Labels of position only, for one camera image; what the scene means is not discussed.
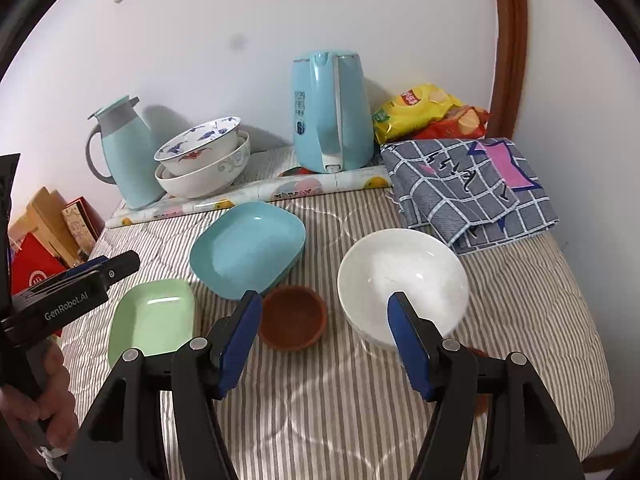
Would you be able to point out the light blue electric kettle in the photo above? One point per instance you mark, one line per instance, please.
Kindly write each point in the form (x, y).
(330, 115)

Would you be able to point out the light green square plate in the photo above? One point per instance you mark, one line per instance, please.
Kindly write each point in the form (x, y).
(150, 322)

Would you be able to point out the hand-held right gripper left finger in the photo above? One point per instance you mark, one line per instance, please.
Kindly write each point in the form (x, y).
(242, 345)

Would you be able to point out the grey checked folded cloth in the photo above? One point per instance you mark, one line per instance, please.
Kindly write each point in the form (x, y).
(465, 190)

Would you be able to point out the red chip bag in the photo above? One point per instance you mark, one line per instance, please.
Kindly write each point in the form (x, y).
(460, 122)

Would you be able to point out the red box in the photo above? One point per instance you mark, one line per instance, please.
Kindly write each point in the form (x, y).
(35, 267)

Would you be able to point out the person's left hand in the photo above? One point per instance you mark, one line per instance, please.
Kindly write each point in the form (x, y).
(57, 400)

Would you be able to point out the patterned plastic table mat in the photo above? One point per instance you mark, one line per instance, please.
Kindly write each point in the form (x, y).
(250, 192)

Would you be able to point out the brown patterned box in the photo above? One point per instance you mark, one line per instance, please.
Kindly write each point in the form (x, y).
(82, 222)

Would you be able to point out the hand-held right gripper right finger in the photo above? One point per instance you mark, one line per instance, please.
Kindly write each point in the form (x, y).
(407, 340)

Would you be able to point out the light blue thermos jug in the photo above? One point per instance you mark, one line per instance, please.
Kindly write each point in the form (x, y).
(127, 160)

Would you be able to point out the wooden door frame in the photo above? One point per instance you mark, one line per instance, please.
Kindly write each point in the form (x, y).
(510, 45)

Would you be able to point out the light blue square plate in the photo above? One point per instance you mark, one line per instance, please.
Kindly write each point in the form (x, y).
(250, 247)

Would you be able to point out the yellow chip bag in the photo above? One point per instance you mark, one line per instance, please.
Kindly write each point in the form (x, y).
(415, 110)

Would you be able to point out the blue flower patterned bowl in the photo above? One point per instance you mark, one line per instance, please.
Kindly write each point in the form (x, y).
(197, 142)

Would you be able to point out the white bowl with grey swirls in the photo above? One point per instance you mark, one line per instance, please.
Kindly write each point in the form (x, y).
(210, 180)

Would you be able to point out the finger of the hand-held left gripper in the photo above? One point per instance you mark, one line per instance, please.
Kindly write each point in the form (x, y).
(122, 265)

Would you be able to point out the large white bowl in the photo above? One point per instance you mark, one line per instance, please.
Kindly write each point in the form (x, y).
(400, 270)

